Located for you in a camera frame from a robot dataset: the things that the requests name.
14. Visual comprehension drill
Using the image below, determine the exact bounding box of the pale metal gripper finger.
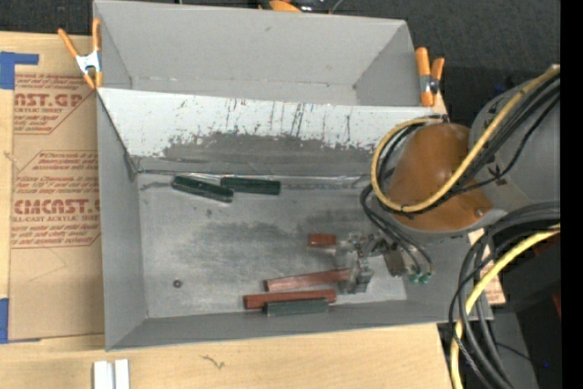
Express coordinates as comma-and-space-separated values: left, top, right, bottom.
337, 257, 374, 295
319, 232, 369, 259

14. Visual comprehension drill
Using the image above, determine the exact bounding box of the short red-brown flat block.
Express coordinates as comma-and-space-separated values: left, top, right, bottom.
307, 232, 338, 249

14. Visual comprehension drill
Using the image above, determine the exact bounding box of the dark green flat block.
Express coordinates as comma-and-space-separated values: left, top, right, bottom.
261, 297, 331, 318
220, 176, 281, 197
171, 175, 235, 203

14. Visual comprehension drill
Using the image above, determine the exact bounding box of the grey metal bin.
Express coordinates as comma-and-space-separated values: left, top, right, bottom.
92, 0, 496, 352

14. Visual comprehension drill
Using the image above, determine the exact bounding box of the brown cardboard board red print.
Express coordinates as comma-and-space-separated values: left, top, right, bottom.
0, 30, 506, 345

